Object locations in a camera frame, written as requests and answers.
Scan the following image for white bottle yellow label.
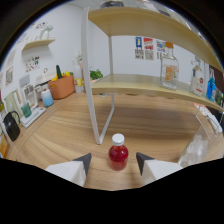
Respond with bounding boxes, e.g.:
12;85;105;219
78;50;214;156
73;64;84;94

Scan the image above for clear bottle red label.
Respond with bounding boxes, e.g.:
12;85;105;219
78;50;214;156
189;59;205;98

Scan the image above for black kettle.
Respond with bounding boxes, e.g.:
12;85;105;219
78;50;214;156
2;110;22;142

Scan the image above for green limes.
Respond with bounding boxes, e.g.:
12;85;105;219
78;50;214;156
214;89;224;107

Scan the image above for white-framed wooden two-tier rack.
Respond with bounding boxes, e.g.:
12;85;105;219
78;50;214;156
80;6;224;145

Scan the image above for orange basket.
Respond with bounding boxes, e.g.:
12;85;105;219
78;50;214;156
47;64;76;100

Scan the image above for blue wall poster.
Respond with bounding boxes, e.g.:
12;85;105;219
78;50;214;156
134;36;143;50

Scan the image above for green potted plant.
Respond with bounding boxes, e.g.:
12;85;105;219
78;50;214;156
89;68;104;81

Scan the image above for wooden wall shelf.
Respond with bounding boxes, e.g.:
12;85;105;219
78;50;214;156
21;38;56;52

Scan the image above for red wall poster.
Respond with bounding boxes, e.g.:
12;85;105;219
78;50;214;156
143;37;154;51

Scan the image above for white scale tray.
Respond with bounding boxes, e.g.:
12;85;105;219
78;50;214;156
19;106;47;129

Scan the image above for red liquid small bottle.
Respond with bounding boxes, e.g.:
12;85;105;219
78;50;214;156
107;133;130;172

